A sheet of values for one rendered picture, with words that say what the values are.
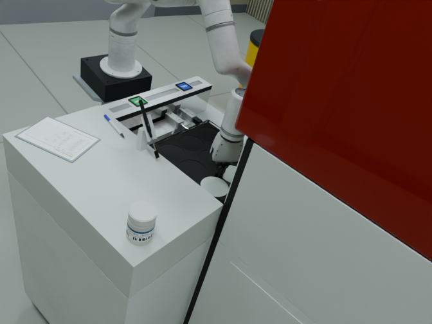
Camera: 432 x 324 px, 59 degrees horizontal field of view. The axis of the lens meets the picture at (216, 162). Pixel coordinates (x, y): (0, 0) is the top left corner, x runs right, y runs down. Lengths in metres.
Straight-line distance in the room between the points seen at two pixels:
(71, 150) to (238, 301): 0.73
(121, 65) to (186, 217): 0.91
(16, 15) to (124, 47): 2.88
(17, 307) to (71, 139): 1.00
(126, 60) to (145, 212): 0.97
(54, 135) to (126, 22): 0.62
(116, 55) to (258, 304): 1.17
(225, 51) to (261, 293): 0.75
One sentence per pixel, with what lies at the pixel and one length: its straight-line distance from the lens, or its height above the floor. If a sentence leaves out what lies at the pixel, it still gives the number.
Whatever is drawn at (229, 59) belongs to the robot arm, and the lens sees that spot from 1.18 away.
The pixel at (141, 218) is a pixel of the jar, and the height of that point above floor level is 1.06.
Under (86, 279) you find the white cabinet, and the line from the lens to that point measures 1.28.
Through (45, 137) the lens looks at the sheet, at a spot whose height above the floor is 0.97.
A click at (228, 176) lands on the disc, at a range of 1.37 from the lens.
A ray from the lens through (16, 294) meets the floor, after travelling 2.10.
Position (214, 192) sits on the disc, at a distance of 1.29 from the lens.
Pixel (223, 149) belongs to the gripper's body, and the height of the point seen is 1.03.
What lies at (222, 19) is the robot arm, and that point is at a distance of 1.19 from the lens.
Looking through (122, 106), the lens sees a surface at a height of 0.96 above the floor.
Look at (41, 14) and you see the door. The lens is 4.63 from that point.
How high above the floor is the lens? 1.77
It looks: 38 degrees down
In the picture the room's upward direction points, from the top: 17 degrees clockwise
